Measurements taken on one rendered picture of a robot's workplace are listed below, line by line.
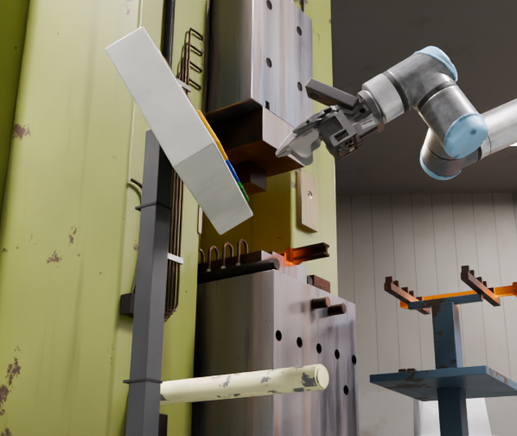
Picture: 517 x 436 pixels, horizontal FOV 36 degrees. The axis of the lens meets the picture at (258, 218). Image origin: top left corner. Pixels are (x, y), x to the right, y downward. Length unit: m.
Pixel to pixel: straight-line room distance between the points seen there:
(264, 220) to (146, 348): 1.05
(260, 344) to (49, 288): 0.49
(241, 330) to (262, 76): 0.67
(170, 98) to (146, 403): 0.51
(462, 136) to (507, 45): 4.92
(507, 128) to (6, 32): 1.33
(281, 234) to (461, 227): 6.67
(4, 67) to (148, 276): 0.98
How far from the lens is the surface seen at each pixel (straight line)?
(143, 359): 1.40
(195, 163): 1.34
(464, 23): 6.13
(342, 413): 2.00
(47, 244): 1.92
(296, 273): 2.01
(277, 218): 2.35
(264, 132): 2.02
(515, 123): 1.74
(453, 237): 8.86
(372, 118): 1.58
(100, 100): 1.96
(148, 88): 1.40
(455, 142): 1.55
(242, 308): 1.84
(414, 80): 1.59
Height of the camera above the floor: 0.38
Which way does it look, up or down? 21 degrees up
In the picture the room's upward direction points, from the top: 1 degrees clockwise
